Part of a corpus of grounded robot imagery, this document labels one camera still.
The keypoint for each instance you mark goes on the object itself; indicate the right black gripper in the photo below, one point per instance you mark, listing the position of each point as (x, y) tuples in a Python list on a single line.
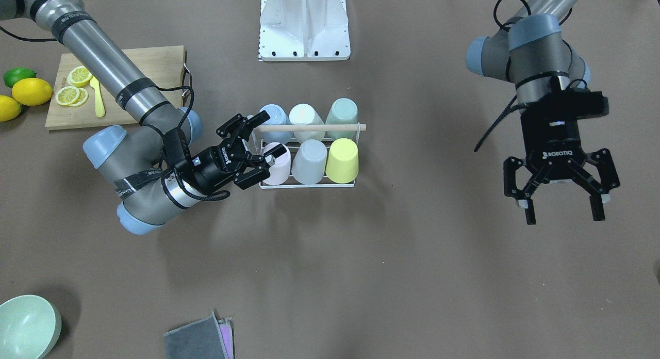
[(210, 167)]

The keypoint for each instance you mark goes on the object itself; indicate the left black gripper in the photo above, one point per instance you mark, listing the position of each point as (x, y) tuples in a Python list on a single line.
[(553, 144)]

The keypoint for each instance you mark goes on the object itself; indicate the pink plastic cup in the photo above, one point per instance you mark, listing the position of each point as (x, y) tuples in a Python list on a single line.
[(280, 171)]

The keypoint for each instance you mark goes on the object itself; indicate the green plastic cup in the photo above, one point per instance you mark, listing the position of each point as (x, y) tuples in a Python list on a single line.
[(342, 111)]

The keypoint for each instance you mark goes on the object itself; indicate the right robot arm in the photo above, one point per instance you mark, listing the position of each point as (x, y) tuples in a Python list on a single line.
[(150, 167)]

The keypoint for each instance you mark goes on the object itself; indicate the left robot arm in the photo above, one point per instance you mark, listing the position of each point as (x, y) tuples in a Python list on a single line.
[(529, 51)]

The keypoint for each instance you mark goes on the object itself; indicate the light blue plastic cup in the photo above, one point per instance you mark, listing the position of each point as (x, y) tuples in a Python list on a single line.
[(277, 116)]

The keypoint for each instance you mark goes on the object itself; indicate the grey plastic cup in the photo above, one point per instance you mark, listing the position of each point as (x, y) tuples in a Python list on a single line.
[(309, 162)]

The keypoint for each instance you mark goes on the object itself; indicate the white plastic cup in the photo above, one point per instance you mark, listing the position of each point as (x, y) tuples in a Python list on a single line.
[(305, 114)]

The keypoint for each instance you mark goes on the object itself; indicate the yellow plastic cup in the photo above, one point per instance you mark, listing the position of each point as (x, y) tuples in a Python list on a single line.
[(343, 161)]

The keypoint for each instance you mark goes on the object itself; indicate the wooden cutting board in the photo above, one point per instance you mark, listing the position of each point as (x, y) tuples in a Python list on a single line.
[(162, 65)]

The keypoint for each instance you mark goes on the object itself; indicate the yellow plastic knife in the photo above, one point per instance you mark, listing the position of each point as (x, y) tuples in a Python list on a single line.
[(99, 106)]

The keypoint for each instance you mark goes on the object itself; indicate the lemon slice upper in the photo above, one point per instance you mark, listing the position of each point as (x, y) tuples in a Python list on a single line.
[(80, 76)]

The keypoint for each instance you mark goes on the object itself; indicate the lemon slice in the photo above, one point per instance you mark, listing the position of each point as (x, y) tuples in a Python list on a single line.
[(71, 96), (80, 76)]

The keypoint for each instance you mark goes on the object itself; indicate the lemon slice lower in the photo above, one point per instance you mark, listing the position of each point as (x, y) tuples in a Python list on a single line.
[(71, 96)]

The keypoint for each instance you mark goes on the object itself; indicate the grey folded cloth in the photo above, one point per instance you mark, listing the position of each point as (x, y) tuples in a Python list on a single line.
[(205, 338)]

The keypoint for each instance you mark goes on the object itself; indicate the whole yellow lemon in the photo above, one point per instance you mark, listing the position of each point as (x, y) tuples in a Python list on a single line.
[(32, 91)]

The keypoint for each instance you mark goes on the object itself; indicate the green lime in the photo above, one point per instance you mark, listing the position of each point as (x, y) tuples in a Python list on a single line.
[(14, 75)]

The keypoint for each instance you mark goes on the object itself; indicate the light green bowl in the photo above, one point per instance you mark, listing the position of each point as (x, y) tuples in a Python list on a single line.
[(30, 327)]

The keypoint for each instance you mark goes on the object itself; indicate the white wire cup holder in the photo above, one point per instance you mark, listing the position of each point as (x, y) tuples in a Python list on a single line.
[(294, 145)]

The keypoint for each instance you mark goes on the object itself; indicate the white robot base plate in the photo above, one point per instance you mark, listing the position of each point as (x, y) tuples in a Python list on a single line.
[(304, 30)]

